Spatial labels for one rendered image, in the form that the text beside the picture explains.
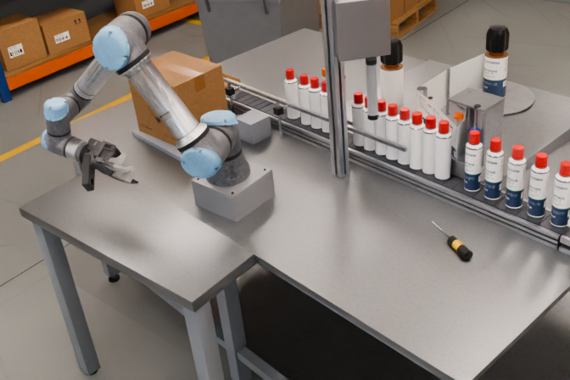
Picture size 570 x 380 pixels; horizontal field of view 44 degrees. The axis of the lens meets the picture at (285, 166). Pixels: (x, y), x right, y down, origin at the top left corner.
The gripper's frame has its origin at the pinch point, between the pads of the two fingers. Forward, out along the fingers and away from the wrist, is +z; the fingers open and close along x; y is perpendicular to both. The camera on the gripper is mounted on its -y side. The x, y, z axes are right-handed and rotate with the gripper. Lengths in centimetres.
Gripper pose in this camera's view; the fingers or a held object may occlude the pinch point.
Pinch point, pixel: (130, 177)
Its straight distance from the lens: 228.8
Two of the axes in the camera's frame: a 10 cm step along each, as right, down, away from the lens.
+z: 8.8, 3.2, -3.4
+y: 4.4, -8.1, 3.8
